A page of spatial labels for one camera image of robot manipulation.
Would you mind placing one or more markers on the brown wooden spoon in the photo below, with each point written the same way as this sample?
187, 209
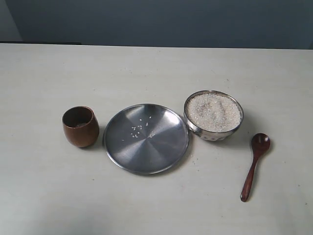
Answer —
260, 144

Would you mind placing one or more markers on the steel bowl of rice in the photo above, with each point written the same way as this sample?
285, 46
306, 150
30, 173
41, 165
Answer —
212, 115

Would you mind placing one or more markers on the brown wooden cup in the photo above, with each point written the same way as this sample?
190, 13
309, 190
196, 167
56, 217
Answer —
80, 126

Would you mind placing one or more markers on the round steel plate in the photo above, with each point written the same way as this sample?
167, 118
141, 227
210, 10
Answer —
146, 139

